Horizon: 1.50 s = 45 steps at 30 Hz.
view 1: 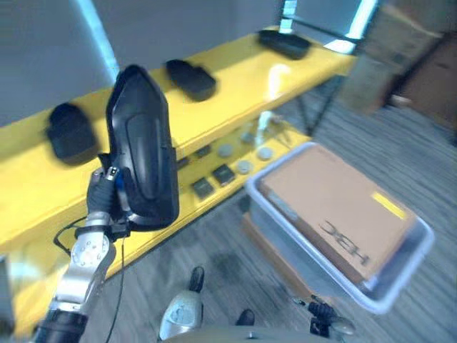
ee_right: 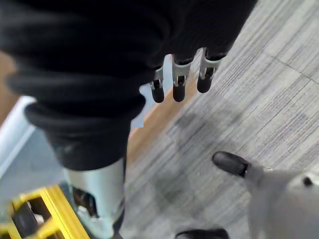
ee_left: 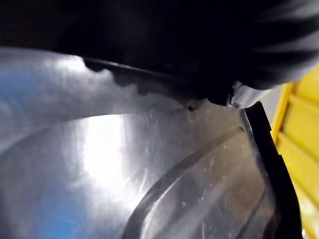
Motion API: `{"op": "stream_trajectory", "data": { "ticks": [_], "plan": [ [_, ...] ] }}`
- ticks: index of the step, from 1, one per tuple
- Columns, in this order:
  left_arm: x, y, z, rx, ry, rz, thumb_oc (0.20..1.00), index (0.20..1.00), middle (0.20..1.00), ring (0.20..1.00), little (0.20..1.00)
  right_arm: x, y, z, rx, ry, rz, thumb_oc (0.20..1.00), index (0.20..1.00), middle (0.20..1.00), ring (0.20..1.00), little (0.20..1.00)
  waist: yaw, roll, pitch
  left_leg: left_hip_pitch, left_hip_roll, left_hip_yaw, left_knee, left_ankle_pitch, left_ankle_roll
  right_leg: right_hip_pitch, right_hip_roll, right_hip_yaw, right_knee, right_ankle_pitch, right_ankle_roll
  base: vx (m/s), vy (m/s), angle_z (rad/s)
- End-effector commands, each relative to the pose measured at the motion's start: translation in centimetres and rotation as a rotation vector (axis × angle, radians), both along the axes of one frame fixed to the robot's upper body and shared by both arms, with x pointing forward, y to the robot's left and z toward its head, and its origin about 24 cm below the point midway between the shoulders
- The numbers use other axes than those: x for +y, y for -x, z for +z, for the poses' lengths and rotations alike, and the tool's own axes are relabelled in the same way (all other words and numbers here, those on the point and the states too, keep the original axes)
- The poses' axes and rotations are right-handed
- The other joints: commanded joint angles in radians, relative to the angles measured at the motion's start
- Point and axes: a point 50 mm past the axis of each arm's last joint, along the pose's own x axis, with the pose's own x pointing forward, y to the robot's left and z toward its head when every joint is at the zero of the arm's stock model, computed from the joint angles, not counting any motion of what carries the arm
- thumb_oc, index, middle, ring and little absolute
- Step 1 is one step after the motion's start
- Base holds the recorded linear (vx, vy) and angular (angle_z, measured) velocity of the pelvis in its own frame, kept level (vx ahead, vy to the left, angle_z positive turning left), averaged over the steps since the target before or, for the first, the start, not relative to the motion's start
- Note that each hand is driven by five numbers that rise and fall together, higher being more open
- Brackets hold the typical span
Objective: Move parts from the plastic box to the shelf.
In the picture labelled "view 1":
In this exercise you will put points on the black shelf frame bar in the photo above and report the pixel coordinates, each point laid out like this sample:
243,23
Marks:
321,28

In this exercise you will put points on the black sole-shaped part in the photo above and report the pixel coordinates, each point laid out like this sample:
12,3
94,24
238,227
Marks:
283,43
71,135
191,79
146,143

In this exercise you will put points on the orange cardboard box with print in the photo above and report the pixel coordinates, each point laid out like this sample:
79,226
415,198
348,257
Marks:
335,203

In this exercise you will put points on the robot silver leg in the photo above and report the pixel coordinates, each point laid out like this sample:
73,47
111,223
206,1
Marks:
180,314

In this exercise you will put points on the black shelf brace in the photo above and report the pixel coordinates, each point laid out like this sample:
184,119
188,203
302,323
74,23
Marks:
314,107

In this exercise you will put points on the robot dark foot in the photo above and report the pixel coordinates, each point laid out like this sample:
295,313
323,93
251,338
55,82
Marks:
197,278
245,318

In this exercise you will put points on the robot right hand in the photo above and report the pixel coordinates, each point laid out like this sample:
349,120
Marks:
323,316

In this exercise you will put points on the clear plastic box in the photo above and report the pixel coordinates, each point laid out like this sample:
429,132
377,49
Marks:
339,278

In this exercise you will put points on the blue shelf post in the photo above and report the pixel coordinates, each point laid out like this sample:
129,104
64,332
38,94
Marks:
96,39
360,21
286,18

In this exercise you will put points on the large grey-brown cardboard box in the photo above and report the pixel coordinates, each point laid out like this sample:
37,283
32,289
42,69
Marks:
389,46

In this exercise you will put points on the grey round disc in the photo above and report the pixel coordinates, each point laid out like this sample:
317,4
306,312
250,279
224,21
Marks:
244,166
225,150
265,153

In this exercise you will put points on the dark square part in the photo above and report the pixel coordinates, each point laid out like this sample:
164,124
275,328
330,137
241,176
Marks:
224,175
203,187
203,151

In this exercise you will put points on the small white bottle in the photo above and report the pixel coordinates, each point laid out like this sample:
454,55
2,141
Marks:
264,123

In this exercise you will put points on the dark brown cardboard box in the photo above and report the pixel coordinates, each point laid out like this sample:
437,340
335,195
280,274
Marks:
432,85

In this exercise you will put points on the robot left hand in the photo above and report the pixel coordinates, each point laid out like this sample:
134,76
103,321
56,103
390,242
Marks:
101,194

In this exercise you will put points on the robot grey torso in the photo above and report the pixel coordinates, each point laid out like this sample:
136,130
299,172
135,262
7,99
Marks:
246,336

